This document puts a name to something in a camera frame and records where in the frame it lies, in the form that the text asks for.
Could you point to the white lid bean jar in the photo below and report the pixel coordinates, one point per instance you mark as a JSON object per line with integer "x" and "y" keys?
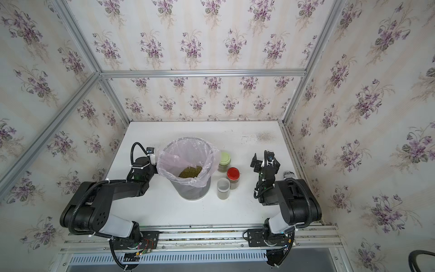
{"x": 223, "y": 188}

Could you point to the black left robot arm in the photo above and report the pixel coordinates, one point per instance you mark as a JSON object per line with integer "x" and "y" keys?
{"x": 89, "y": 210}

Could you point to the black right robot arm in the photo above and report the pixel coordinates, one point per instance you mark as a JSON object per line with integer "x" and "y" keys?
{"x": 298, "y": 207}

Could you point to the green mung beans pile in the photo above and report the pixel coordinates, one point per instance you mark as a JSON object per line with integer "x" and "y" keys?
{"x": 190, "y": 172}

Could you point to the green lid bean jar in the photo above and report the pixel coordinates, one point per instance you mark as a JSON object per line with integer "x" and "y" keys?
{"x": 225, "y": 162}

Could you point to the mesh bin with pink bag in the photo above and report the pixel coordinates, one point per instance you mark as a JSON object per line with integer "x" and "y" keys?
{"x": 189, "y": 163}

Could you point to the red lid bean jar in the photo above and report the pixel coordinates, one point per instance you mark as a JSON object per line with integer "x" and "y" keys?
{"x": 233, "y": 175}

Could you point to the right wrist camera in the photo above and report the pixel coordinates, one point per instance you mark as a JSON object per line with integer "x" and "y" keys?
{"x": 269, "y": 157}

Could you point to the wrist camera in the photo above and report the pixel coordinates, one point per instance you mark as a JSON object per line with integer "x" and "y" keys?
{"x": 269, "y": 157}
{"x": 150, "y": 150}

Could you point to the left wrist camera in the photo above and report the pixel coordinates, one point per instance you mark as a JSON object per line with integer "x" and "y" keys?
{"x": 150, "y": 150}

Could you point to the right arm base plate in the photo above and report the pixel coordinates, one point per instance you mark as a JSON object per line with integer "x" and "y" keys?
{"x": 257, "y": 237}

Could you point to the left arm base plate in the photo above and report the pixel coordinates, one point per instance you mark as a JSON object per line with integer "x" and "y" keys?
{"x": 146, "y": 242}

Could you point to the white slotted cable duct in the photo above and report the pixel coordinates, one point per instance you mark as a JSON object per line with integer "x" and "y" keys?
{"x": 192, "y": 257}

